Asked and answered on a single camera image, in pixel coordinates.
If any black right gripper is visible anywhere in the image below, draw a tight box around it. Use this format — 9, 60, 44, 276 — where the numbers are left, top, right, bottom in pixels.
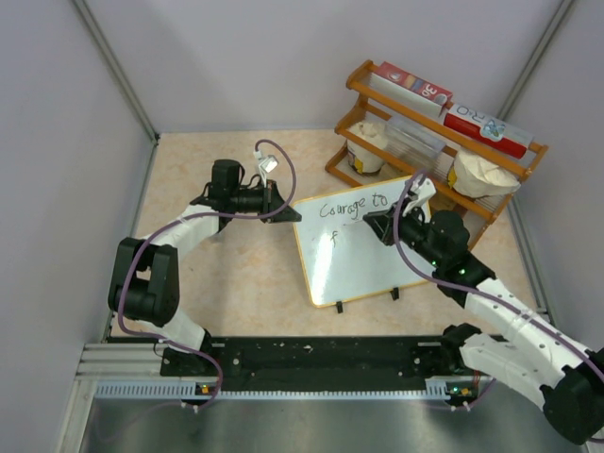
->
363, 197, 444, 268

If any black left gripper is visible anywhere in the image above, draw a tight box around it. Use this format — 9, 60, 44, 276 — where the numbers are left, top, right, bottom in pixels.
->
231, 180, 300, 225

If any yellow framed whiteboard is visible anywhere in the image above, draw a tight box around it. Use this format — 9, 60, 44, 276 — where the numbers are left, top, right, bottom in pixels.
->
294, 177, 426, 308

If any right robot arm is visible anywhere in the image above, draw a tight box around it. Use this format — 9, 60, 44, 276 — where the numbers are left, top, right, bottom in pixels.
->
363, 208, 603, 445

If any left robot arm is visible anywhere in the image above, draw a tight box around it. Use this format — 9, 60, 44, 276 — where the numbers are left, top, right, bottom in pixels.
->
108, 155, 302, 375

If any metal whiteboard stand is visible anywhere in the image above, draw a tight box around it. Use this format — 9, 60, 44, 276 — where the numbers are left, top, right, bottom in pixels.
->
334, 287, 400, 314

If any white container left shelf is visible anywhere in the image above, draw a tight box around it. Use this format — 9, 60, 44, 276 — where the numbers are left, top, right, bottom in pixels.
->
346, 120, 391, 175

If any clear plastic box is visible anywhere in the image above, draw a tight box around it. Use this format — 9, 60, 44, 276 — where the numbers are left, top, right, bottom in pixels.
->
385, 116, 445, 171

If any orange wooden shelf rack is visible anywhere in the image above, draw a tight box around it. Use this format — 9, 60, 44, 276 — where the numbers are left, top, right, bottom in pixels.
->
326, 60, 548, 244

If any white paper bag right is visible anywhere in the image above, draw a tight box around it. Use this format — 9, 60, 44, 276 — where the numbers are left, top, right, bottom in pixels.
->
447, 150, 520, 199

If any red white wrap box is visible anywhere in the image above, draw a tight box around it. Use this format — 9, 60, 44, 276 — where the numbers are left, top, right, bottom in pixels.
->
444, 104, 534, 159

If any red foil box upper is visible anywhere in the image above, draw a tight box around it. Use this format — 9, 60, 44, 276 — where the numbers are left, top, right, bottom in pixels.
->
370, 61, 453, 118

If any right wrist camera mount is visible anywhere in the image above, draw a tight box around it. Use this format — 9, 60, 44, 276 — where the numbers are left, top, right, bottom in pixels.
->
401, 175, 436, 217

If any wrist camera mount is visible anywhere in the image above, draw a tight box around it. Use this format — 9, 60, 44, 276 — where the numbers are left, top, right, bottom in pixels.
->
253, 150, 278, 187
401, 175, 436, 217

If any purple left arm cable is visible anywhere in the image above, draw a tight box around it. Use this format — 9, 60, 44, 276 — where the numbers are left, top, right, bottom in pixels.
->
116, 139, 297, 407

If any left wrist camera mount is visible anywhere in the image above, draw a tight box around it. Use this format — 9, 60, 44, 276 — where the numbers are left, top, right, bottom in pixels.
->
253, 150, 278, 187

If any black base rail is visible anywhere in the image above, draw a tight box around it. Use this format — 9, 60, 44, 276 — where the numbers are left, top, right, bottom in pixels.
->
159, 334, 487, 393

